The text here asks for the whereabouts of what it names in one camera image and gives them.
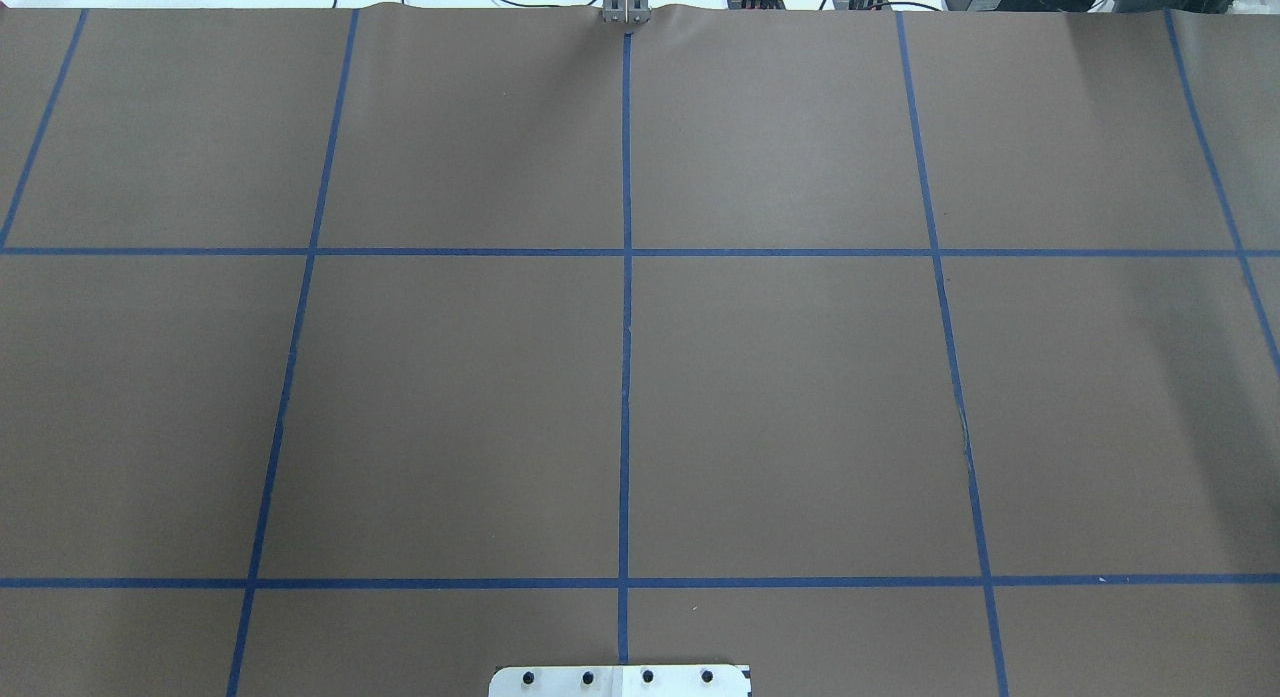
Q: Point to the aluminium frame post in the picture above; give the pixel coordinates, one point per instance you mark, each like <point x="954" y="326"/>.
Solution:
<point x="626" y="11"/>

